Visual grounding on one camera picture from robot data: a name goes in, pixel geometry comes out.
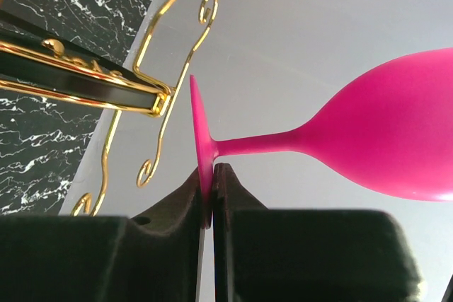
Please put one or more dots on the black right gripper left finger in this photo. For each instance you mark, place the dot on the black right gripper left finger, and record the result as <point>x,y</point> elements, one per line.
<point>154,256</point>

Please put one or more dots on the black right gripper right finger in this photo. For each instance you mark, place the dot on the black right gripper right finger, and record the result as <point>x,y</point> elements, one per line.
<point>263,254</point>

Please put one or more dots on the magenta wine glass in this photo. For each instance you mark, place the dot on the magenta wine glass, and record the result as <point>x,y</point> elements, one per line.
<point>389,130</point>

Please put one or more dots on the gold wire wine glass rack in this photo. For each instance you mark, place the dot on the gold wire wine glass rack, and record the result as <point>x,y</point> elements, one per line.
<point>49,66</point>

